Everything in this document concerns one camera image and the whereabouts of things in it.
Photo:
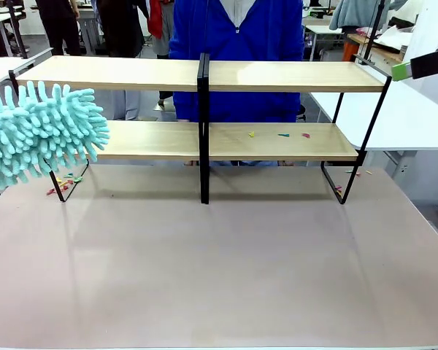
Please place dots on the teal microfiber duster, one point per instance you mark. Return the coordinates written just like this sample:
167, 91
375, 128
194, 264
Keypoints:
40, 131

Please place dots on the wooden table with white sheets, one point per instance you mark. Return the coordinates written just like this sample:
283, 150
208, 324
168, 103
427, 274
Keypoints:
390, 40

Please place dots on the large white table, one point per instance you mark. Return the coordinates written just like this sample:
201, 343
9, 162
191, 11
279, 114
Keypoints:
405, 116

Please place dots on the black pole stand with clamp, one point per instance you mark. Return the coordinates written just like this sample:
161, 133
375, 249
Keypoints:
373, 33

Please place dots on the orange object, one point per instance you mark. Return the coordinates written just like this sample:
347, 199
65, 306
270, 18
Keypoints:
348, 51

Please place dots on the grey fleece jacket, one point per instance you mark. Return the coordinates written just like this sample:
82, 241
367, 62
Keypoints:
354, 14

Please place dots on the small white background table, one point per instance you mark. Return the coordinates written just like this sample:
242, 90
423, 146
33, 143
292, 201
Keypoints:
323, 31

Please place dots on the pink paper scrap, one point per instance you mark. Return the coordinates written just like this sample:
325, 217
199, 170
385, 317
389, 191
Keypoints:
306, 135
338, 189

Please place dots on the teal paper scrap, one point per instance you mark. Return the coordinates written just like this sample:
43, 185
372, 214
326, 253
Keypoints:
283, 135

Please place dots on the person in blue jacket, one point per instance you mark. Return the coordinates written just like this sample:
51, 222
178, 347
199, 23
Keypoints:
237, 36

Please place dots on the person in red white jacket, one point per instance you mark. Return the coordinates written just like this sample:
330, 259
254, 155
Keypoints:
158, 18

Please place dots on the person in dark coat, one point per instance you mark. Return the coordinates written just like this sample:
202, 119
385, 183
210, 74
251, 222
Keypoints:
120, 27

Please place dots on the person in black clothes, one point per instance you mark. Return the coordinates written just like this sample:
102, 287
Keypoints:
60, 25

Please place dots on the black chair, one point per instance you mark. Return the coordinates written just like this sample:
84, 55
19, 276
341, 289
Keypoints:
18, 31

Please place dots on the white side table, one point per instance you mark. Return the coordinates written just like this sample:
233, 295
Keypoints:
0, 69

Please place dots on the wood shelf unit black frame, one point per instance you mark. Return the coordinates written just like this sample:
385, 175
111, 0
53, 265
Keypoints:
295, 76
131, 74

